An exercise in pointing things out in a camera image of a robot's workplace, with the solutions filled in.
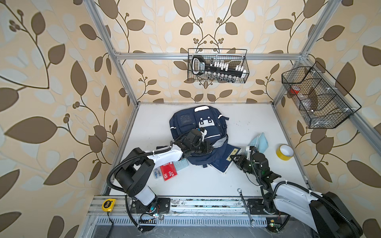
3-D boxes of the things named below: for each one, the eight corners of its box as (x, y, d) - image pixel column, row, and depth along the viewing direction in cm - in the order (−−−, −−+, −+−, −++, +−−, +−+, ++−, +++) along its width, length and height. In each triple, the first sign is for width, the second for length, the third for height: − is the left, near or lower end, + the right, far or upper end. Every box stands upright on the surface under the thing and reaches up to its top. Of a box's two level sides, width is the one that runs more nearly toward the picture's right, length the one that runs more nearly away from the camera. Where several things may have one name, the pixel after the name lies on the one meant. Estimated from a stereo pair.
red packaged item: (164, 181, 86) (164, 180, 84) (160, 167, 91) (160, 166, 89) (178, 175, 88) (177, 174, 86) (173, 162, 93) (173, 161, 91)
